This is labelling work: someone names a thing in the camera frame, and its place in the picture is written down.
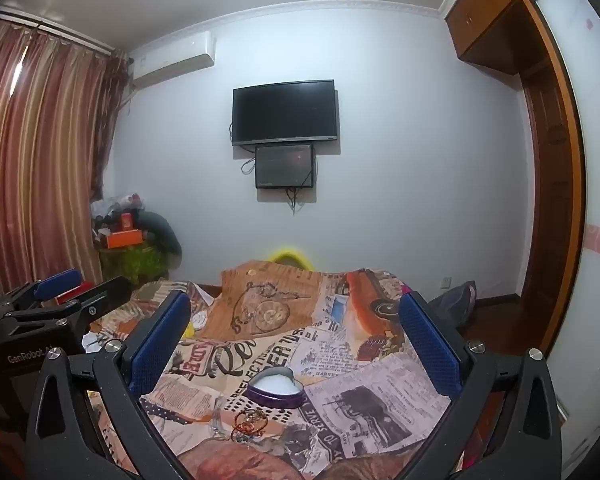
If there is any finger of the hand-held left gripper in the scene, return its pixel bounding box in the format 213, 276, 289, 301
10, 275, 133, 334
0, 268, 83, 314

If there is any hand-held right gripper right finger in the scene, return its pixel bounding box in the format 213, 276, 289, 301
397, 290, 564, 480

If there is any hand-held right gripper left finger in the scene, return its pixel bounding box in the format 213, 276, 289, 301
24, 290, 193, 480

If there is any red string bracelet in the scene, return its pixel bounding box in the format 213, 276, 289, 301
230, 406, 272, 443

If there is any purple heart-shaped tin box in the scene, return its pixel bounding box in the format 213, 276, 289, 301
247, 366, 307, 409

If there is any green cloth covered table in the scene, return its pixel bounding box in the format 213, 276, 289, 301
99, 244, 170, 286

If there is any dark bag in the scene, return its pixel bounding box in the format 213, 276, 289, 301
427, 281, 479, 331

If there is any orange box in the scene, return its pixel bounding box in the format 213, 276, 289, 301
106, 230, 145, 250

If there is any dark green cushion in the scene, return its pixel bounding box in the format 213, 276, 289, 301
135, 210, 183, 267

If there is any pile of white bags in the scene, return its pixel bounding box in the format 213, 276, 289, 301
91, 192, 146, 231

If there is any printed newspaper pattern blanket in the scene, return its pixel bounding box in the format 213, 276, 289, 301
80, 259, 481, 480

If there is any striped brown curtain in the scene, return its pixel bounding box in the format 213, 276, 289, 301
0, 12, 131, 296

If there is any yellow plastic object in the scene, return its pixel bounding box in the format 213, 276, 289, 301
269, 246, 315, 271

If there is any white door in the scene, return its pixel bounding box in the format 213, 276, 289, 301
532, 0, 600, 461

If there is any white air conditioner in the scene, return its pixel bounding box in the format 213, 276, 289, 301
130, 30, 216, 81

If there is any wooden overhead cabinet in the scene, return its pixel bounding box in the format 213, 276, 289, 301
444, 0, 556, 77

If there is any wooden door frame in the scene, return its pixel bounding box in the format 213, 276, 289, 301
517, 0, 588, 331

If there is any small black wall screen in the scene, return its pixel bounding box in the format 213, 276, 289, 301
254, 143, 316, 190

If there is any black wall television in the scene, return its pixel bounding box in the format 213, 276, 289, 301
231, 79, 339, 147

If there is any curtain rail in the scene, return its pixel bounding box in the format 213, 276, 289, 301
0, 5, 117, 54

